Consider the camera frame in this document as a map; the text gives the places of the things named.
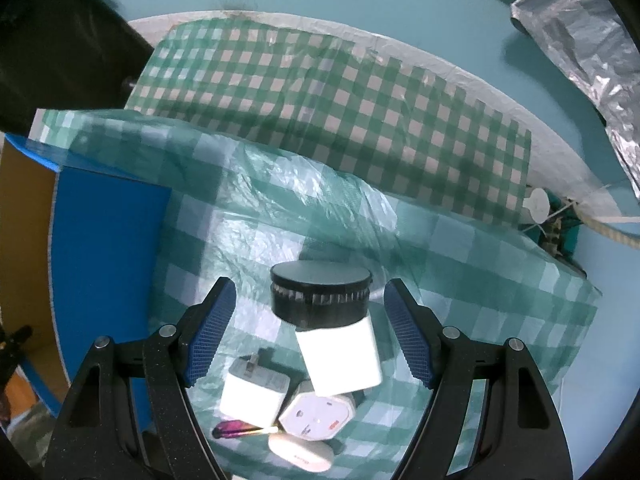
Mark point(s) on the iridescent gold purple pen tube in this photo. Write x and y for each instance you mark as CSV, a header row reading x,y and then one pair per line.
x,y
235,429

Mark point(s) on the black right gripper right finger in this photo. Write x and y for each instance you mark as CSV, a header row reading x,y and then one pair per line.
x,y
490,416

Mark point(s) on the green checkered plastic tablecloth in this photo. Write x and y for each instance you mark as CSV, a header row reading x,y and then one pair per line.
x,y
281,145

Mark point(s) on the silver foil bag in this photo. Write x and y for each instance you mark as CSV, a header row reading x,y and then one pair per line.
x,y
590,45

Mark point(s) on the blue cardboard box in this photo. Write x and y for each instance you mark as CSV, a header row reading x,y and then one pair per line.
x,y
78,250

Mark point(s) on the black round camera lens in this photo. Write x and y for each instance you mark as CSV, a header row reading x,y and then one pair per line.
x,y
319,295

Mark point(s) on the white Kinyo oval case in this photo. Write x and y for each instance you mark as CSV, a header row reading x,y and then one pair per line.
x,y
311,456

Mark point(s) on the white charger with prongs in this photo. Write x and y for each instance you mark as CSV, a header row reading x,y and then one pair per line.
x,y
343,359

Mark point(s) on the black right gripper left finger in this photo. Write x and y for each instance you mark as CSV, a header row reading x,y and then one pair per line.
x,y
127,414

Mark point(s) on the white octagonal box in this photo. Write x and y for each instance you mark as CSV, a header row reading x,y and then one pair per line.
x,y
312,416

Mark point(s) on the white square wall charger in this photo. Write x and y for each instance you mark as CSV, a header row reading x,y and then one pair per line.
x,y
252,393

